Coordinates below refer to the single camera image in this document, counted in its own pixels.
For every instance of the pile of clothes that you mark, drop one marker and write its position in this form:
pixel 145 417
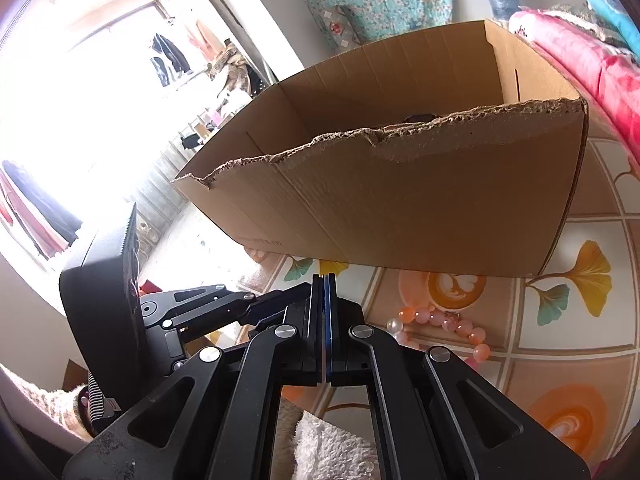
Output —
pixel 235 67

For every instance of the black purple smartwatch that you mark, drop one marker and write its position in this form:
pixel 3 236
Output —
pixel 420 118

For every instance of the ginkgo print tablecloth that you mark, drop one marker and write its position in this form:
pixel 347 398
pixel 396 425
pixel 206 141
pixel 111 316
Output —
pixel 550 360

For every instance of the grey red patterned bolster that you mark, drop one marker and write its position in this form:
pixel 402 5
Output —
pixel 340 25

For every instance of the brown cardboard box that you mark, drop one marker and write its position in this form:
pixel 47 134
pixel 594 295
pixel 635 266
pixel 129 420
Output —
pixel 400 210

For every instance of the hanging dark jacket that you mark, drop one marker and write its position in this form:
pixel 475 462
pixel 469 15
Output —
pixel 167 57

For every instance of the hanging dark pink clothes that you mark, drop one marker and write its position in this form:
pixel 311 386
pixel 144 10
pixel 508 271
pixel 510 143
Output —
pixel 35 210

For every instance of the person's left hand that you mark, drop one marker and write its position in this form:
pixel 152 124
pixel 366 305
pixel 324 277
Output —
pixel 81 402

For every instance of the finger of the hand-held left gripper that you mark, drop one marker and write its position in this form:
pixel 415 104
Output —
pixel 220 305
pixel 225 335

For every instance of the pink floral blanket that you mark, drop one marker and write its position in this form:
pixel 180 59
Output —
pixel 590 60

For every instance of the hanging pink garment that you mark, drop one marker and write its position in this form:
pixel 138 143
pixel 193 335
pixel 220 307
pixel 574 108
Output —
pixel 197 35

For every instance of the grey metal railing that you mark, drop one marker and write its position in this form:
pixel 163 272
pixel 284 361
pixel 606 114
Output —
pixel 165 190

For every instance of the grey lace blanket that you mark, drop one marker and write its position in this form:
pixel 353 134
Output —
pixel 575 17

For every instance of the person's left forearm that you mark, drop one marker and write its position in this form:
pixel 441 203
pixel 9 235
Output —
pixel 35 400

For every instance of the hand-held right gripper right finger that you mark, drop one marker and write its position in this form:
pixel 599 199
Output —
pixel 342 340

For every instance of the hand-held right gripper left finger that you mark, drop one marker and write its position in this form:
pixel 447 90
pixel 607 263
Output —
pixel 312 330

